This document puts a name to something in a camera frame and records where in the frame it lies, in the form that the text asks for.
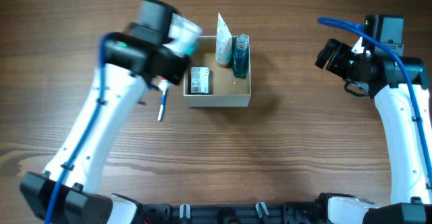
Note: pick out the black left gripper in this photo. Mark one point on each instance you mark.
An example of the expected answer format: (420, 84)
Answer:
(177, 73)

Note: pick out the white green soap packet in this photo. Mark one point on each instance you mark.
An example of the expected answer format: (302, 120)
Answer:
(199, 80)

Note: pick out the blue white toothbrush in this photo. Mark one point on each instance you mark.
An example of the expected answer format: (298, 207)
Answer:
(164, 88)

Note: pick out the white lotion tube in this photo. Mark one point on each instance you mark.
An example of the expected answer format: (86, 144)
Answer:
(223, 49)

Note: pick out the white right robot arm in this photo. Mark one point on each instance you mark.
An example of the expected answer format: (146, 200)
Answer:
(375, 67)

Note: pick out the blue Listerine mouthwash bottle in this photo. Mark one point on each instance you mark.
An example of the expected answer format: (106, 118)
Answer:
(240, 64)

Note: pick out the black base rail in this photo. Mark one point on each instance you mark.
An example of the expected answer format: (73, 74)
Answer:
(259, 213)

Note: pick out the white cardboard box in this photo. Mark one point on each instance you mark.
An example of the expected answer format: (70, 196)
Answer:
(225, 90)

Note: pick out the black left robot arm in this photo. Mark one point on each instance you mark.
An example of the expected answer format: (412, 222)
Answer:
(158, 44)

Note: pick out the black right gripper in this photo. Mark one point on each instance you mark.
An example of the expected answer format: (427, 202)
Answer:
(341, 50)

